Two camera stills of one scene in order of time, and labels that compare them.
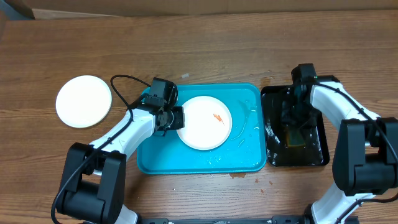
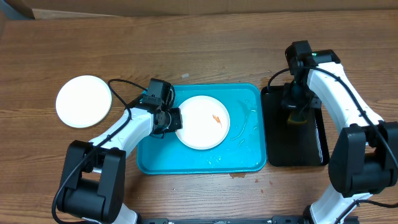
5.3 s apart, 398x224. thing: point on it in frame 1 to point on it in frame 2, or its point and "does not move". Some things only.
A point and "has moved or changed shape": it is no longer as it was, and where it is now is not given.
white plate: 83,101 does not move
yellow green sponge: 294,139 has moved or changed shape
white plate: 208,122 does not move
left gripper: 180,122 does not move
